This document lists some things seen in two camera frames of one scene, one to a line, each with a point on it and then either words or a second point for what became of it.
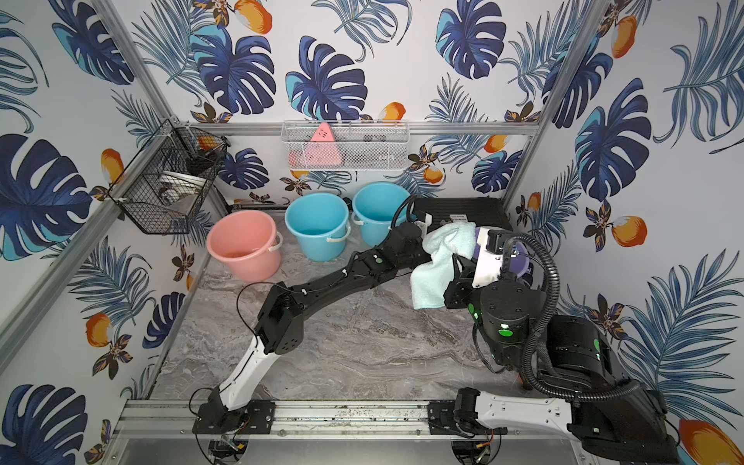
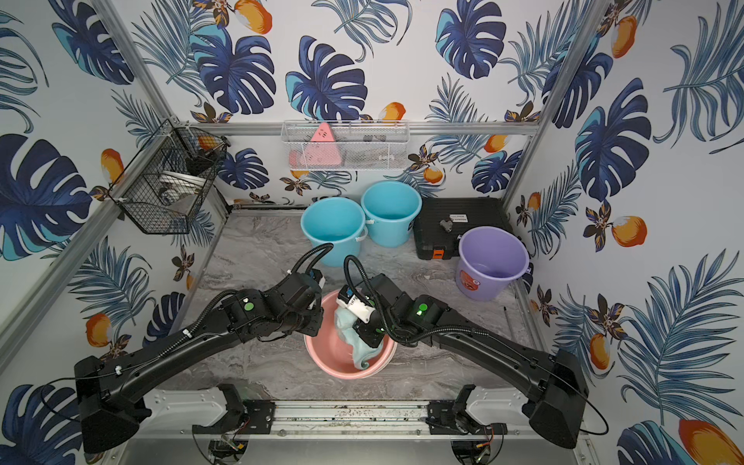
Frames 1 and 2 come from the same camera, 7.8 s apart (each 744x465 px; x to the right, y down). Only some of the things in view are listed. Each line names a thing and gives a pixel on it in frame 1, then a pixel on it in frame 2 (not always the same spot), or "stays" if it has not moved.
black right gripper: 463,283 -> 370,339
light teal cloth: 427,279 -> 364,354
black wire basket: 165,186 stays
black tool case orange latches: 488,213 stays
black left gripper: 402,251 -> 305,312
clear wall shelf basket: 347,144 stays
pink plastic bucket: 249,241 -> 331,351
